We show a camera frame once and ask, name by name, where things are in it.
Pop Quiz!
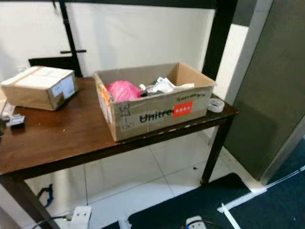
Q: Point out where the white crumpled paper trash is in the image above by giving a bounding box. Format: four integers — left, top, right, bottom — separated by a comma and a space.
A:
139, 77, 195, 94

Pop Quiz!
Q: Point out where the small grey plastic part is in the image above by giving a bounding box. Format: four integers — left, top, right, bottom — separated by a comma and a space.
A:
10, 114, 27, 129

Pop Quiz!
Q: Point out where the small sealed cardboard box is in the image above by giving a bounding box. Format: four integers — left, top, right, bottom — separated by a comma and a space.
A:
1, 66, 78, 111

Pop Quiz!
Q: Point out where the black flat panel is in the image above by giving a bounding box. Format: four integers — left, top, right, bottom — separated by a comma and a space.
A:
29, 56, 77, 72

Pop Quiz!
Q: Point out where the dark brown wooden table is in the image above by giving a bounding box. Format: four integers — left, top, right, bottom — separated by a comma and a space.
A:
0, 76, 239, 229

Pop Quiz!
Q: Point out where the small blue black object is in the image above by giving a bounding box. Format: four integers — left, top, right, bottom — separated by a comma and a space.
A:
37, 185, 54, 207

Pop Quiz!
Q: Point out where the slanted black stand pole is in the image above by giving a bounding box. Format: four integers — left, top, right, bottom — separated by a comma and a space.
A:
52, 0, 87, 78

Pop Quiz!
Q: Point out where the pink plastic bag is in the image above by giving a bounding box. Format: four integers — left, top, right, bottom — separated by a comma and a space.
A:
106, 80, 142, 103

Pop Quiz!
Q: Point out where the large open cardboard box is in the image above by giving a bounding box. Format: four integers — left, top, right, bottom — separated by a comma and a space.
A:
93, 62, 216, 142

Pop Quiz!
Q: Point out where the white tape roll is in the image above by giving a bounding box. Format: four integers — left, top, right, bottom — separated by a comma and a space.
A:
208, 98, 225, 113

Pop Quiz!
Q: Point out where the black square pillar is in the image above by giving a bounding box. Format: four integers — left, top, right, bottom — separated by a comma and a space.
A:
201, 0, 239, 81

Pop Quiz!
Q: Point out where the grey partition panel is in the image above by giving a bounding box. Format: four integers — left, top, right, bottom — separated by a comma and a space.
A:
224, 0, 305, 184

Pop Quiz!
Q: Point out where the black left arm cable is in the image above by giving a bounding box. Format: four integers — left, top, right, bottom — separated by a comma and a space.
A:
31, 216, 72, 229

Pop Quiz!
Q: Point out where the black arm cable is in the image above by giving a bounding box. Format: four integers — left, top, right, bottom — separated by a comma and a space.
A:
31, 216, 72, 229
205, 219, 224, 229

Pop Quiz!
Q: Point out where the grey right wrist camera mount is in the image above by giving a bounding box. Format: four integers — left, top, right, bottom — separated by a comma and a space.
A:
186, 216, 208, 229

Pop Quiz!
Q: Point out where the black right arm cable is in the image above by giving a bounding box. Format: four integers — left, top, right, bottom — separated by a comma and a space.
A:
205, 219, 224, 229

